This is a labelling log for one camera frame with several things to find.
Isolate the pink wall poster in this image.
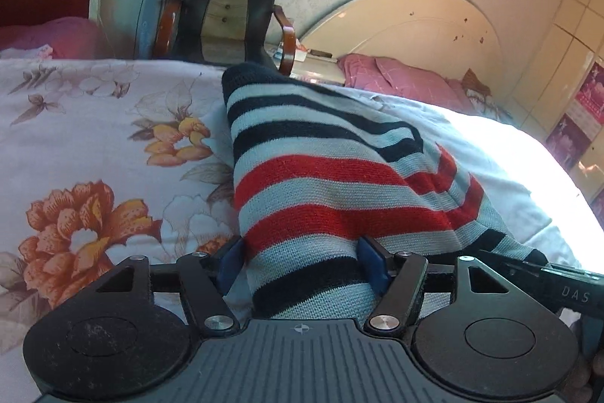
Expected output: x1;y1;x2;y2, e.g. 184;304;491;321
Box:
545;59;604;172

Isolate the black leather armchair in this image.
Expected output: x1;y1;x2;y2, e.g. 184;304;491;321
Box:
153;0;297;77

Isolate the floral pink bed quilt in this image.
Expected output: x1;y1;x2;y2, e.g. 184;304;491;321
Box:
1;58;603;402

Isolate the cream wardrobe cabinet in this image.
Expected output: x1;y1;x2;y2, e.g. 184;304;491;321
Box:
509;0;603;201

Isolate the person's right hand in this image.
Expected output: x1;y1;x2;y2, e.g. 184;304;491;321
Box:
560;350;604;403

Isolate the striped knit sweater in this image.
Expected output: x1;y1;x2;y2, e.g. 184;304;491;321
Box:
222;63;578;320

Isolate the cream arched headboard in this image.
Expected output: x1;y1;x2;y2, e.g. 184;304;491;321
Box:
301;0;504;89

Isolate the dark pink pillow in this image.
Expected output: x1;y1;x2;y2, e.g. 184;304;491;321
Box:
1;17;106;59

